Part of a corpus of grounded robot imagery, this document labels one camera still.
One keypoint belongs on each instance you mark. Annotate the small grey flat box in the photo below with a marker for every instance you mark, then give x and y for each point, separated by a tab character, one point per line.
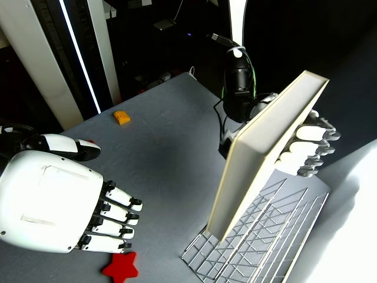
164	24

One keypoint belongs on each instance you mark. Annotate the white body pillar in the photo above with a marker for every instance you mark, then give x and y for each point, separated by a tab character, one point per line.
32	59

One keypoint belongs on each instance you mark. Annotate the white pillar with light strip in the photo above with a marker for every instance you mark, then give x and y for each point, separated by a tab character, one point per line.
100	59

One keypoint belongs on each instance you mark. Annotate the beige paperback book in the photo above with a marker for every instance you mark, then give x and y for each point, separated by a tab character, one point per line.
265	141

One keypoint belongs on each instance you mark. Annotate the orange toy block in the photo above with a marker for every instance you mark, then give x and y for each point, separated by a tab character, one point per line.
121	118

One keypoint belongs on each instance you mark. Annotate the red star block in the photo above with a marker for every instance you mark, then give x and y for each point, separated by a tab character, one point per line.
120	266

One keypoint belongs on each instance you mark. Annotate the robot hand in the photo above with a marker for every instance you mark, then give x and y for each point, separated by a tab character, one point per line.
312	138
50	200

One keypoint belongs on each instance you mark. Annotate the grey table cloth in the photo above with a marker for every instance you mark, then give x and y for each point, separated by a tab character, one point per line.
165	141

